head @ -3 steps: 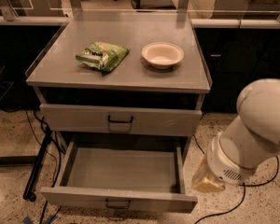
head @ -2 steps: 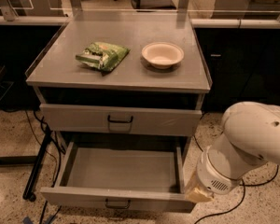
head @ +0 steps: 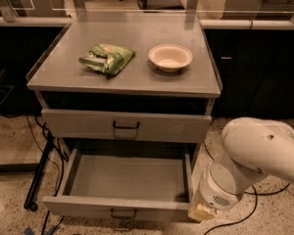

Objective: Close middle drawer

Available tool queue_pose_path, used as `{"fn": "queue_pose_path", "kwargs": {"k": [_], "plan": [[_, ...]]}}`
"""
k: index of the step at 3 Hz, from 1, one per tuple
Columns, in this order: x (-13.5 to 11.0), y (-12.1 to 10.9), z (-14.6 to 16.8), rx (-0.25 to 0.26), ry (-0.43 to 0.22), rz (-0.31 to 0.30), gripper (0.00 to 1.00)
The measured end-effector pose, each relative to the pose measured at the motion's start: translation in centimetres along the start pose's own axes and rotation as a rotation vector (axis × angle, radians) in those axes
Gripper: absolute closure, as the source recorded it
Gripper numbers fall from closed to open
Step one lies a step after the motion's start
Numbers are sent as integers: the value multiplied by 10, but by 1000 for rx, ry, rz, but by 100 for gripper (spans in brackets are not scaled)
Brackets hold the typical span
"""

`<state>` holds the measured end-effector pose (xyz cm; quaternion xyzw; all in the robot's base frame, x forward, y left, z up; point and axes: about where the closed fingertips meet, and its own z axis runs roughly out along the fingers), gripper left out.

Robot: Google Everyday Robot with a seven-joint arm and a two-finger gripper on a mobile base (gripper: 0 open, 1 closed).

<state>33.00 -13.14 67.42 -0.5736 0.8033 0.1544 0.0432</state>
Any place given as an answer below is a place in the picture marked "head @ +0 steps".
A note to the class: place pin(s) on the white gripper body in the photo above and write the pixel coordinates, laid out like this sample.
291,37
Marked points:
216,193

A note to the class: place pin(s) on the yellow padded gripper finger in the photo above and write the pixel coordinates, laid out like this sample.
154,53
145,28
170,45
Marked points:
200,210

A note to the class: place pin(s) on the grey drawer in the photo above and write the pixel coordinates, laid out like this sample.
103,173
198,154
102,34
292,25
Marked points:
127,126
155,186

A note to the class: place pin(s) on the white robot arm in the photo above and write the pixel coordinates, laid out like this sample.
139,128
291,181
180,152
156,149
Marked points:
251,150

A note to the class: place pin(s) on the grey drawer cabinet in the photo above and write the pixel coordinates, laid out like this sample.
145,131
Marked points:
63,83

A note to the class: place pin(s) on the grey top drawer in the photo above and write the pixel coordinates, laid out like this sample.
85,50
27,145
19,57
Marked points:
127,126

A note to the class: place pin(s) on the white paper bowl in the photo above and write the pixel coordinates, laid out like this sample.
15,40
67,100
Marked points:
170,57

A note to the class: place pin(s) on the green snack bag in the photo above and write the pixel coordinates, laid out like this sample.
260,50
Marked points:
107,59

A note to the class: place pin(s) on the black table leg frame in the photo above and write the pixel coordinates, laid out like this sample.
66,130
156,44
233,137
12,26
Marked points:
36,169

